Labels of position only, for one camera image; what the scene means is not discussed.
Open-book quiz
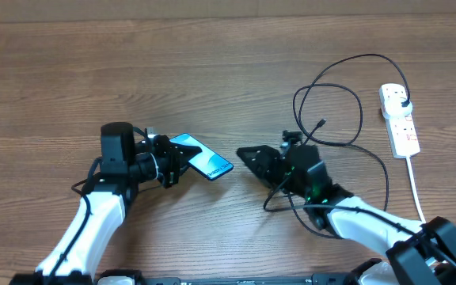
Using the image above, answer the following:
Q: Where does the Galaxy smartphone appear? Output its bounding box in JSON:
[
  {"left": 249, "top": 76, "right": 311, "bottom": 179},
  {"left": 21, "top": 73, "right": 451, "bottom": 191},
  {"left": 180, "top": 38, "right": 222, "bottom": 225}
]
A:
[{"left": 170, "top": 133, "right": 234, "bottom": 181}]

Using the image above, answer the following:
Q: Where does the black charging cable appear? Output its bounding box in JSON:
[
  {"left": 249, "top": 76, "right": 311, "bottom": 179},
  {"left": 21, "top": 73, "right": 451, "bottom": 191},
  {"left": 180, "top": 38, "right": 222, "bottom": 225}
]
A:
[{"left": 262, "top": 53, "right": 412, "bottom": 240}]

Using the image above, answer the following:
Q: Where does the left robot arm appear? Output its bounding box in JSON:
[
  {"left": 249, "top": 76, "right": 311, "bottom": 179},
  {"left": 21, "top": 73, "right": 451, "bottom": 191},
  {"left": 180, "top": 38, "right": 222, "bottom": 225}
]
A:
[{"left": 10, "top": 122, "right": 202, "bottom": 284}]

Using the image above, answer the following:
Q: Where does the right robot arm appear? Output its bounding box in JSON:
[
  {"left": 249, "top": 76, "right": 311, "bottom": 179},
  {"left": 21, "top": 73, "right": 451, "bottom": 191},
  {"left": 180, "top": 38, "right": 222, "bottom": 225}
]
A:
[{"left": 237, "top": 145, "right": 456, "bottom": 284}]

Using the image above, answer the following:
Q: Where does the white charger adapter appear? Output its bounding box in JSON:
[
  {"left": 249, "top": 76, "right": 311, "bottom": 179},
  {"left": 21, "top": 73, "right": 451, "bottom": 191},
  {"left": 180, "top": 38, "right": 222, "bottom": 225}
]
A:
[{"left": 381, "top": 98, "right": 413, "bottom": 120}]

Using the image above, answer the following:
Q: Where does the white power strip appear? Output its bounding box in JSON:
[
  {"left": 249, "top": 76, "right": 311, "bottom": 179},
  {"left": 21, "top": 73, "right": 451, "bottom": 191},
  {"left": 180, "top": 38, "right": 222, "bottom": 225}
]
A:
[{"left": 378, "top": 83, "right": 420, "bottom": 158}]

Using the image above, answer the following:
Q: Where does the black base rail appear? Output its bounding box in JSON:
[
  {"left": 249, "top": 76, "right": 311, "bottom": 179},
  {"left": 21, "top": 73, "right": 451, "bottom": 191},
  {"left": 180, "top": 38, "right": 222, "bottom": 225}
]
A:
[{"left": 95, "top": 268, "right": 387, "bottom": 285}]

